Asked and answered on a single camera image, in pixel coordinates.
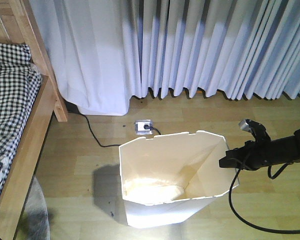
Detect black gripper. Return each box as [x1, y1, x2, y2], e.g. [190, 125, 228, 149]
[218, 140, 271, 170]

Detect white plastic trash bin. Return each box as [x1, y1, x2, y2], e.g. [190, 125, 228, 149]
[119, 130, 239, 229]

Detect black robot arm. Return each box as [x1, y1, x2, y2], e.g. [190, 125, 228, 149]
[219, 127, 300, 171]

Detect floor power socket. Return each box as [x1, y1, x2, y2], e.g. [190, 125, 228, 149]
[134, 119, 153, 135]

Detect white pleated curtain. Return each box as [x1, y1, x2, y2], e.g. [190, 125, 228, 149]
[30, 0, 300, 116]

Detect round grey floor rug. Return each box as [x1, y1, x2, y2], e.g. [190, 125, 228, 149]
[15, 176, 51, 240]

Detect black white checkered bedding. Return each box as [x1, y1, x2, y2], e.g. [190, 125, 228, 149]
[0, 43, 43, 196]

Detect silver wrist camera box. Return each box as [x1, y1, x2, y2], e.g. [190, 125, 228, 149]
[238, 119, 251, 133]

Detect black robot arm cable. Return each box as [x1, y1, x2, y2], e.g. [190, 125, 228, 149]
[227, 149, 300, 235]

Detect black socket power cable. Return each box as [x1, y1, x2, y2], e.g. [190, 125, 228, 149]
[77, 112, 162, 148]

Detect wooden bed frame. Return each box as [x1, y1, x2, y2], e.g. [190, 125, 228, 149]
[0, 0, 68, 240]

